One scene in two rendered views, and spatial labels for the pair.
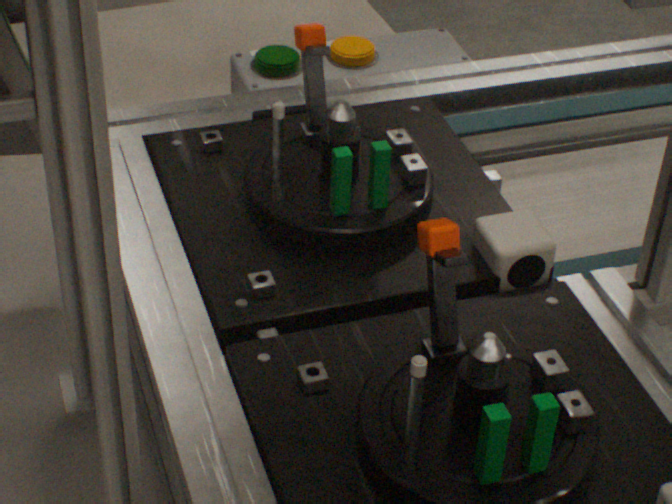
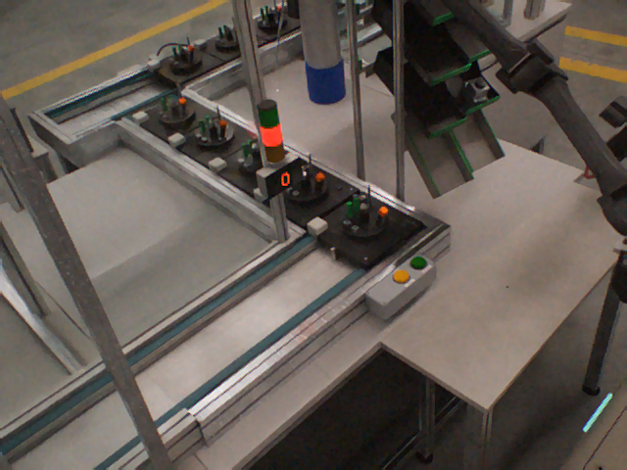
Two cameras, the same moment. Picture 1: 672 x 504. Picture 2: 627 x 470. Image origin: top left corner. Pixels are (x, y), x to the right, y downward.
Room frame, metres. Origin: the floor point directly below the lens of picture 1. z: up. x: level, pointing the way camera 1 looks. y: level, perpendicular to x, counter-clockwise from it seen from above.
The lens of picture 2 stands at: (2.07, -0.58, 2.19)
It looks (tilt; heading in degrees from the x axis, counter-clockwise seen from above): 40 degrees down; 162
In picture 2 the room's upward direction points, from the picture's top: 8 degrees counter-clockwise
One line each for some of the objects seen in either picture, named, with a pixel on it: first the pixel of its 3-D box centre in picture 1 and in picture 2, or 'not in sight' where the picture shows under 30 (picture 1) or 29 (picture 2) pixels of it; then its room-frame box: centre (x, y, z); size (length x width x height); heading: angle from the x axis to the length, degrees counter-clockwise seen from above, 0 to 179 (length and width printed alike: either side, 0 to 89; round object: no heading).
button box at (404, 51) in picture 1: (350, 85); (401, 285); (0.96, 0.00, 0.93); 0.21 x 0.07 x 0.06; 110
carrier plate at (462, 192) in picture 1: (337, 205); (364, 227); (0.73, 0.00, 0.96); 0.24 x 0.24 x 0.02; 20
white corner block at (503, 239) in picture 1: (512, 252); (317, 227); (0.67, -0.12, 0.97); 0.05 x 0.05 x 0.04; 20
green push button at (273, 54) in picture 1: (277, 64); (418, 263); (0.94, 0.06, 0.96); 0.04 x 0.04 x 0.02
